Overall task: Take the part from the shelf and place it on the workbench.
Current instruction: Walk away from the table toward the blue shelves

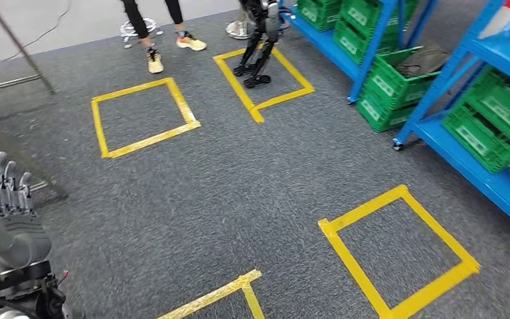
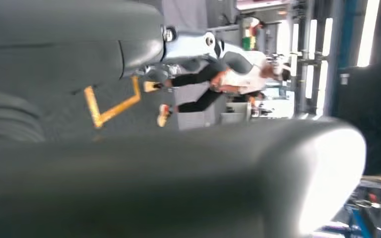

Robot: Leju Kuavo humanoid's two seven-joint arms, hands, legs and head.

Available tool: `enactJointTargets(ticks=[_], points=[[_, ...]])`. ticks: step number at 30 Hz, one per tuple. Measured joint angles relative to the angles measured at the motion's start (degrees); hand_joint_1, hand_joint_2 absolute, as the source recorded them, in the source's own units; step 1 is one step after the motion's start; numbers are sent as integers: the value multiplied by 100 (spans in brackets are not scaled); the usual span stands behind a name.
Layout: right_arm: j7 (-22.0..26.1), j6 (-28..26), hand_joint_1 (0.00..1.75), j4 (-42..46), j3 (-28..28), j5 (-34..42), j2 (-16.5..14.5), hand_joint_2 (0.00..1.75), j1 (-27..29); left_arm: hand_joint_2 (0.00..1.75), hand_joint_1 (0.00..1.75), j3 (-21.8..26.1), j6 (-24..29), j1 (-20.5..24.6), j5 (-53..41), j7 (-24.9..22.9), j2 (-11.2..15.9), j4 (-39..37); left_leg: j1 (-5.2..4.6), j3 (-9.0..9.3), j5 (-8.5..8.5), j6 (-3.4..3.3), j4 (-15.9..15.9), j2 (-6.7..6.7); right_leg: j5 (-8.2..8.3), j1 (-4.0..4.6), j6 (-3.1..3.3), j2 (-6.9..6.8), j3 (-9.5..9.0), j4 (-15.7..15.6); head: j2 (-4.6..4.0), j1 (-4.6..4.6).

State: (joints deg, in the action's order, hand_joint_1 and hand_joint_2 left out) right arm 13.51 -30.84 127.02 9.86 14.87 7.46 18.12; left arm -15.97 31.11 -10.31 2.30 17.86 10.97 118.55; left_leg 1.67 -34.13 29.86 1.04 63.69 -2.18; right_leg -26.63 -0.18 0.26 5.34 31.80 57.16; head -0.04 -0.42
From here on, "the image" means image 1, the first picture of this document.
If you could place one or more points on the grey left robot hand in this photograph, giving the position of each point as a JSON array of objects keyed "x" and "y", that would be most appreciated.
[{"x": 17, "y": 242}]

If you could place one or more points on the blue metal shelf rack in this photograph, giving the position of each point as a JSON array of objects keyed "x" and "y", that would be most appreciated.
[
  {"x": 479, "y": 185},
  {"x": 325, "y": 42}
]

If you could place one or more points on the steel table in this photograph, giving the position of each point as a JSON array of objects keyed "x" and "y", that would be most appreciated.
[{"x": 22, "y": 49}]

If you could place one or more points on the chrome stool base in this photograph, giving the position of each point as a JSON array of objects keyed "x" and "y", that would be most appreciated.
[{"x": 127, "y": 33}]

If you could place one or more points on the person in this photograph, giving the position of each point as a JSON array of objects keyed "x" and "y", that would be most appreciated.
[{"x": 134, "y": 17}]

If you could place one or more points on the yellow floor tape square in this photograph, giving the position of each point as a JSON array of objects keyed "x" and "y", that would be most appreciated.
[
  {"x": 281, "y": 94},
  {"x": 347, "y": 259}
]

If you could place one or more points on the chrome round stand base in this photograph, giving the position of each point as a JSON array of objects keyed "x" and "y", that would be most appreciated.
[{"x": 237, "y": 31}]

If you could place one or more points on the black standing humanoid robot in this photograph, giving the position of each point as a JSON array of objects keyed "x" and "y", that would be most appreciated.
[{"x": 259, "y": 53}]

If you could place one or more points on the white desk panel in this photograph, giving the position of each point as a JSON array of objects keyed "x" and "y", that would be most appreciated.
[{"x": 497, "y": 22}]

